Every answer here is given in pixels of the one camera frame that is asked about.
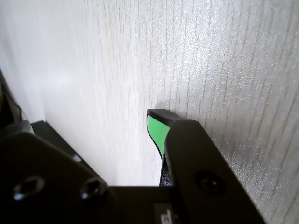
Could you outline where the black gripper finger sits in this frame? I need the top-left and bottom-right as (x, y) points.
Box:
(0, 119), (122, 224)
(146, 108), (267, 224)

